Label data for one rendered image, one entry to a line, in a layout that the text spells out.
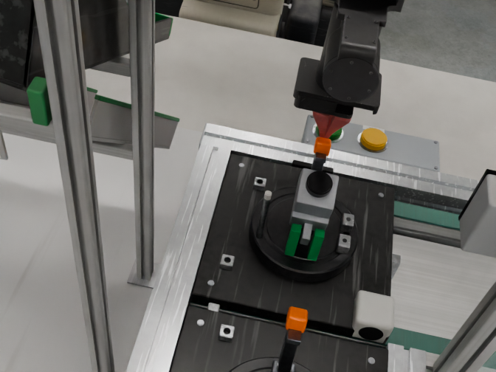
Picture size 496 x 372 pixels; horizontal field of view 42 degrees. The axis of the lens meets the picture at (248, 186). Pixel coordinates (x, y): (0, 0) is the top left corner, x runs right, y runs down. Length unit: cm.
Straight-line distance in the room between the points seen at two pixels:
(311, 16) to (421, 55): 137
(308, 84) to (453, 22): 246
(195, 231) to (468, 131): 61
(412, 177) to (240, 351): 39
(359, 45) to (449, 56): 234
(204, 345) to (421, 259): 35
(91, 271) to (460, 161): 76
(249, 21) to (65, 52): 108
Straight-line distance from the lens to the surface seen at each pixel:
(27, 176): 105
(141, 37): 62
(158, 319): 77
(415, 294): 90
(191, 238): 83
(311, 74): 79
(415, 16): 316
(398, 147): 101
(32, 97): 45
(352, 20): 67
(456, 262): 96
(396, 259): 86
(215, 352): 74
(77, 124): 45
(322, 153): 82
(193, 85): 119
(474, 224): 61
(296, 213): 76
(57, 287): 92
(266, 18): 148
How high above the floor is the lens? 164
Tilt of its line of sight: 49 degrees down
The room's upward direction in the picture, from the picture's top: 10 degrees clockwise
